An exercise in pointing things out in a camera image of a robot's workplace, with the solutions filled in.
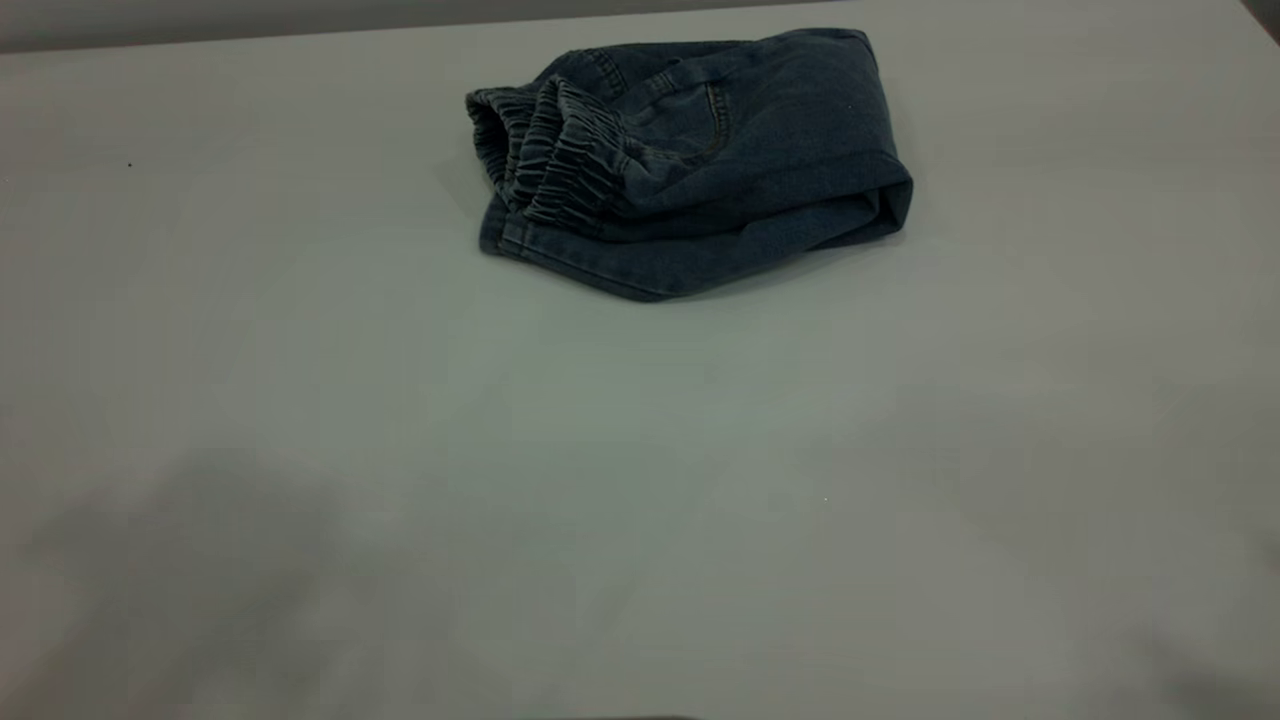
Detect blue denim pants with print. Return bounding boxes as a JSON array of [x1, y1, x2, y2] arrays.
[[465, 27, 915, 304]]

